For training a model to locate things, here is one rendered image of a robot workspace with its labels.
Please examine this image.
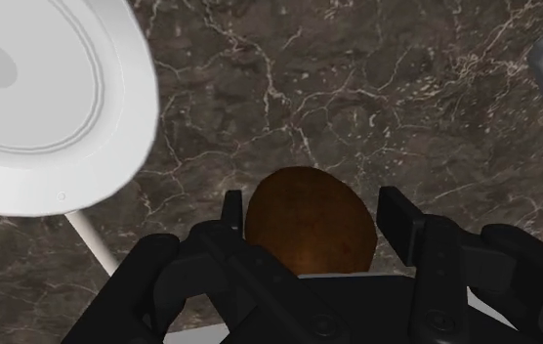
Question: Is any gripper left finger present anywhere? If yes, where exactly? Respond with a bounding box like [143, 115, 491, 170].
[62, 189, 352, 344]

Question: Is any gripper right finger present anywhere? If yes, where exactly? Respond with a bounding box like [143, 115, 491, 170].
[376, 185, 543, 344]

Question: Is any brown egg-shaped object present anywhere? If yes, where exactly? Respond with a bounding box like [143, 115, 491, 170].
[244, 165, 378, 277]

